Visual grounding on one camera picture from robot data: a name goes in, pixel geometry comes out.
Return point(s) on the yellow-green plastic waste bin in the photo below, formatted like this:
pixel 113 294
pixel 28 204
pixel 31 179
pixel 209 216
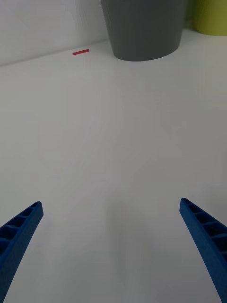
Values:
pixel 212 16

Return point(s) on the grey plastic waste bin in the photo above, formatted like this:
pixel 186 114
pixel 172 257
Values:
pixel 144 30

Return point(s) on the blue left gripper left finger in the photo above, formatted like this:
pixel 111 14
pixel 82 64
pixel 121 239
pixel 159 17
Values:
pixel 20 241

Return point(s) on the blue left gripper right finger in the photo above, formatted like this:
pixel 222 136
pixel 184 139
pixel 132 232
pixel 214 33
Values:
pixel 208 239

